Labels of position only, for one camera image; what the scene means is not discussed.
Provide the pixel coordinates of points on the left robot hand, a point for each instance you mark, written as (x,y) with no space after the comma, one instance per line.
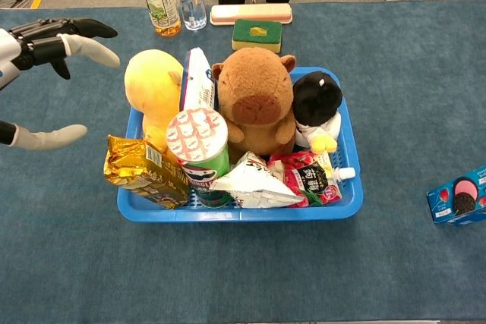
(41,49)

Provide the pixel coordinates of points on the gold foil snack package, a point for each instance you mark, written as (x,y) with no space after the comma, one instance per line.
(140,172)

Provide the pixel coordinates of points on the green Pringles can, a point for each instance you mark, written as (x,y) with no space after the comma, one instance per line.
(197,138)

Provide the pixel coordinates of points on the blue Oreo cookie box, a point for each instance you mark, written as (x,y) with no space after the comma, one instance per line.
(459,195)

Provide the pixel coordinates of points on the blue plastic basket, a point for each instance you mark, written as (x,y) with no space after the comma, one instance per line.
(235,214)

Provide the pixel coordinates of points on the yellow duck plush toy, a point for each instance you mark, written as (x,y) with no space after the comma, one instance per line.
(152,85)

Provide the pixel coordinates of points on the white blue snack bag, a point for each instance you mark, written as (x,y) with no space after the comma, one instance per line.
(197,81)

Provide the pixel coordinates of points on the green yellow sponge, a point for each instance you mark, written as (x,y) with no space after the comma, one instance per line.
(243,35)

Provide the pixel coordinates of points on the pink beige plastic case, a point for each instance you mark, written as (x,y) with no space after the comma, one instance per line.
(250,13)

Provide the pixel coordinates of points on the brown capybara plush toy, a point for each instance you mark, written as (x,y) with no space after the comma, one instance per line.
(254,89)

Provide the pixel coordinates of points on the white triangular snack packet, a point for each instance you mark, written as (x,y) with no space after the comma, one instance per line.
(254,185)

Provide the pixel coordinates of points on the black white penguin plush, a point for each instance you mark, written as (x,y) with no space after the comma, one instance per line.
(317,100)

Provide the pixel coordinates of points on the red grape jelly pouch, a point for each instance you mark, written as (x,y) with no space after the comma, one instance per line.
(311,180)

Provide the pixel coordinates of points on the blue felt table cover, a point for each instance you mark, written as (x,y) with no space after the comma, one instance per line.
(243,271)

